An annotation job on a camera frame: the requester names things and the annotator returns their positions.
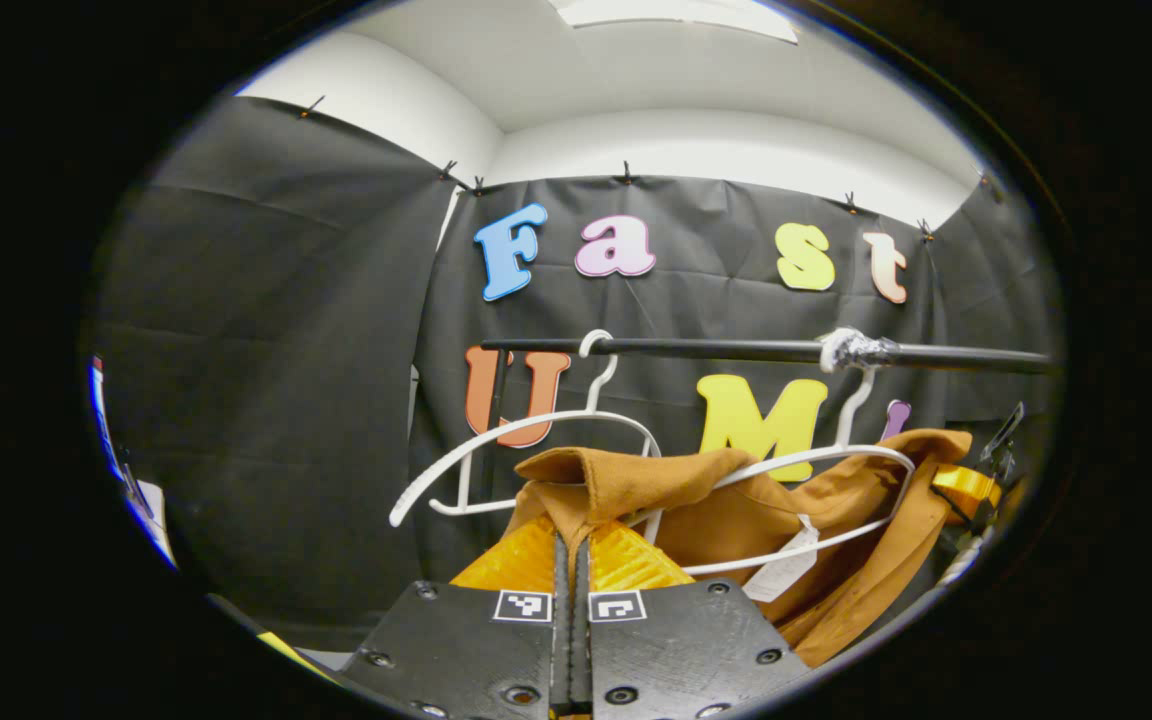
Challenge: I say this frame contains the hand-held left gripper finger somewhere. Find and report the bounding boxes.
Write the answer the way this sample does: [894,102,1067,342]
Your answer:
[341,515,573,720]
[572,520,815,720]

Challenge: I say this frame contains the brown shirt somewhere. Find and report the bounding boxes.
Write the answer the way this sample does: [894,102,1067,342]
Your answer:
[508,428,974,669]

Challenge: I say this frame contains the white clothes hanger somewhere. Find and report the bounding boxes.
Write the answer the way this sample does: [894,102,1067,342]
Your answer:
[626,365,919,578]
[388,330,663,546]

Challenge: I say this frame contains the black clothes rack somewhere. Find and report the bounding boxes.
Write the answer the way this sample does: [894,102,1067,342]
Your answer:
[476,336,1059,481]

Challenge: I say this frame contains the silver tape wrap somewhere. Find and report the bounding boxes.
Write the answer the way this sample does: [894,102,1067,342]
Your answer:
[818,327,899,374]

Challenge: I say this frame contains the black backdrop cloth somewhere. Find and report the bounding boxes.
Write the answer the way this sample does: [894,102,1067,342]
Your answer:
[86,95,1067,651]

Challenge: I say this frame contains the white desk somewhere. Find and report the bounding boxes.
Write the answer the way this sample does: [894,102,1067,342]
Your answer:
[131,480,179,569]

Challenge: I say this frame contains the ceiling light panel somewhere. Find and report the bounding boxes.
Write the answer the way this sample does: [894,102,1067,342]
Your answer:
[548,0,799,45]

